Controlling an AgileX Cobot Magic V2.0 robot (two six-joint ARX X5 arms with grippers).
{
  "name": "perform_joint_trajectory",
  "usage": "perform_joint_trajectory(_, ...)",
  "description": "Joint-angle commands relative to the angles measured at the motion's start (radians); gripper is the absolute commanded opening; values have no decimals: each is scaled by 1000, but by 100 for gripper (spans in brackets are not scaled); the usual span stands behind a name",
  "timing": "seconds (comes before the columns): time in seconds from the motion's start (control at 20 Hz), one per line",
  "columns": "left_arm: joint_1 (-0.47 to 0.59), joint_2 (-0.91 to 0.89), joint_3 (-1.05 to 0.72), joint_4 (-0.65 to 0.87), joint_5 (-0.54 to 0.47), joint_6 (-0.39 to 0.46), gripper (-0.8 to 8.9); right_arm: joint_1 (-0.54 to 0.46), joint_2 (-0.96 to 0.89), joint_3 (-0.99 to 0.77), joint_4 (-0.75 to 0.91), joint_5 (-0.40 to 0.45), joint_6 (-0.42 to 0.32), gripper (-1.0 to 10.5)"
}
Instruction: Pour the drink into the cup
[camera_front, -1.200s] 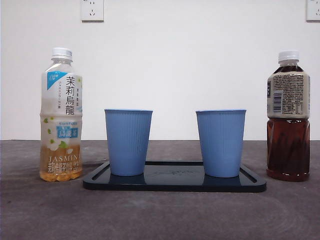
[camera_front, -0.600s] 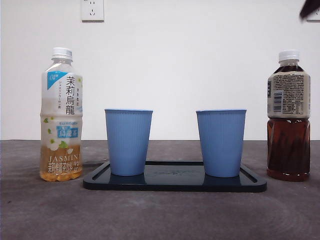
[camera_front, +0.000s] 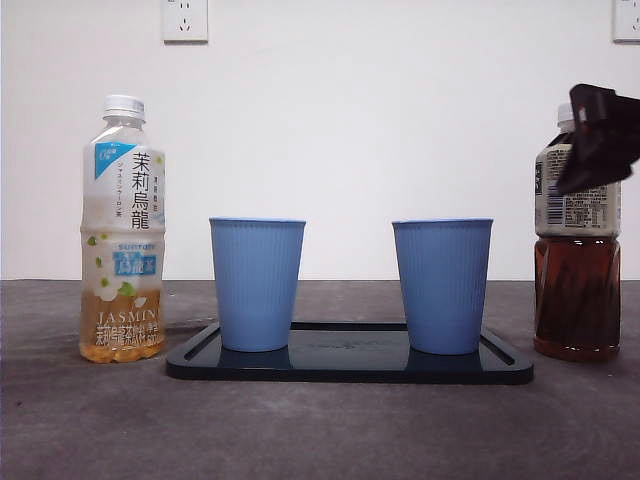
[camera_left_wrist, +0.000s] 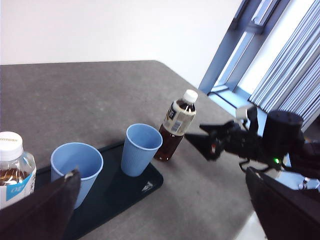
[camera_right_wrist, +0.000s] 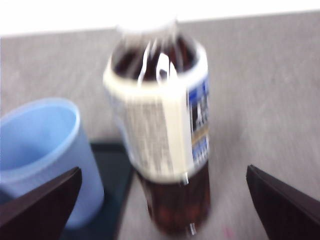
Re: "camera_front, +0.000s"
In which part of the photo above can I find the dark tea bottle beige label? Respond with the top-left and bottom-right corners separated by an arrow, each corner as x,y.
532,102 -> 623,365

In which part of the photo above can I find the jasmine tea bottle white label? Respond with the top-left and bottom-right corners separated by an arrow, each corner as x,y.
79,94 -> 167,365

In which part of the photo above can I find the blue ribbed plastic cup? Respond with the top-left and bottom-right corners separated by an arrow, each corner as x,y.
391,216 -> 496,356
208,216 -> 307,353

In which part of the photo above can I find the dark blue rectangular tray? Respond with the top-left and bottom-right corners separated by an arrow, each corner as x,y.
165,321 -> 535,386

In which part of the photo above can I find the white wall socket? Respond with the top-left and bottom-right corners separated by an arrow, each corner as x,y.
612,0 -> 640,43
162,0 -> 209,44

